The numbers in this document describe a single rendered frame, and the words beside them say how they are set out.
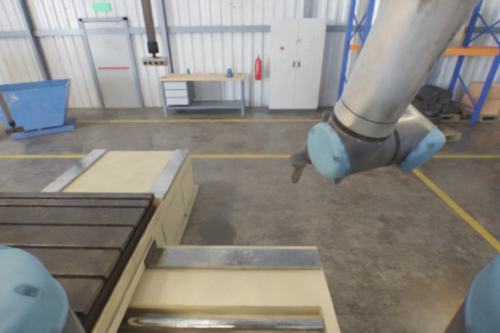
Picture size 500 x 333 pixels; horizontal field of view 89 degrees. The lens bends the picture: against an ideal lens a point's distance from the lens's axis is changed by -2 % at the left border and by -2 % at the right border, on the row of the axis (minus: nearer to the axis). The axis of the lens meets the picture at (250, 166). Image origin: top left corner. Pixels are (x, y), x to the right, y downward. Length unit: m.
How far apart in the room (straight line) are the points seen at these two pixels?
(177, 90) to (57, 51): 3.45
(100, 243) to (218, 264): 0.61
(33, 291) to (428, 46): 0.42
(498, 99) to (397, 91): 7.86
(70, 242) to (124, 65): 6.54
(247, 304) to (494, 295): 1.24
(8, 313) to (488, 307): 0.34
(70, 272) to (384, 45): 1.34
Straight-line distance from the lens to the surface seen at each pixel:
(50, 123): 6.67
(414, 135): 0.50
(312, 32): 6.57
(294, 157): 0.69
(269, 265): 1.54
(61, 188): 3.00
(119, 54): 7.77
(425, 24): 0.33
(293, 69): 6.56
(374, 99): 0.36
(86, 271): 1.36
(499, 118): 8.29
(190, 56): 7.23
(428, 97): 7.12
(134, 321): 1.49
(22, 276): 0.27
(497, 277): 0.28
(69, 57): 8.54
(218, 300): 1.45
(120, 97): 8.01
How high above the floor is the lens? 1.90
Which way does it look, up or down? 28 degrees down
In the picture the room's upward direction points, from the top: straight up
